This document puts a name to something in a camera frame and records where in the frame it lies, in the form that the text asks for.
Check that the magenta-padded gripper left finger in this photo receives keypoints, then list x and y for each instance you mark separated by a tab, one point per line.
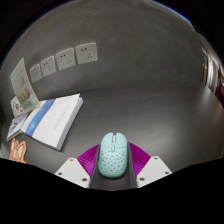
76	168

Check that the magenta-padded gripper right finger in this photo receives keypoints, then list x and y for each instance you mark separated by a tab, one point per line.
146	168

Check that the light teal computer mouse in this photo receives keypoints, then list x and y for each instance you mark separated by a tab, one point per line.
112	156

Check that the orange corgi-shaped mouse pad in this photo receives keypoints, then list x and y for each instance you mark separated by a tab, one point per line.
17	151

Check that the white book with blue band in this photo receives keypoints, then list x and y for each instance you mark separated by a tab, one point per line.
55	121

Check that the grey striped book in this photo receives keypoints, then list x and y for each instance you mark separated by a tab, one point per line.
16	126

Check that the dark framed glass door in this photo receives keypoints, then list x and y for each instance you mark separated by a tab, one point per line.
211	73

